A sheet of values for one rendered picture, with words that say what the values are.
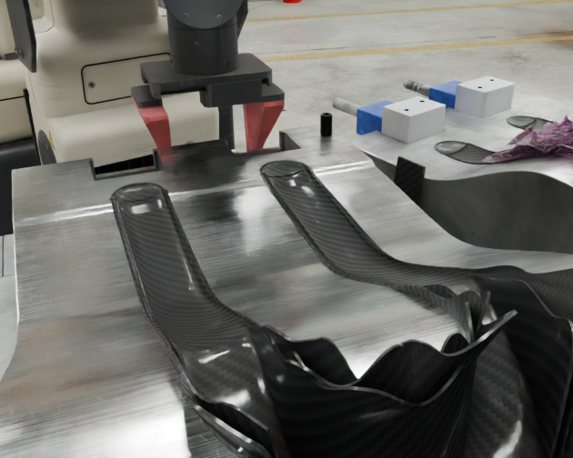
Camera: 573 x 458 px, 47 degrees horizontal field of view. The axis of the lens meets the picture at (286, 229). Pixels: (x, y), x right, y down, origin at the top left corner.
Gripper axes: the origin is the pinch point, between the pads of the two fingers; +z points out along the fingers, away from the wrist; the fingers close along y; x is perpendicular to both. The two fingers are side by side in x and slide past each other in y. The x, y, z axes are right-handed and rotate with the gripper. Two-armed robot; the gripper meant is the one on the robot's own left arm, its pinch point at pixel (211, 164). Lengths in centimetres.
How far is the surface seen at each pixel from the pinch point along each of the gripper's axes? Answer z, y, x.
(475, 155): -0.7, 22.8, -8.1
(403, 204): -3.9, 8.6, -19.9
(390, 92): 82, 154, 243
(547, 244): 0.0, 19.1, -22.8
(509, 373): -5.3, 3.6, -38.0
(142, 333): -5.6, -10.8, -30.3
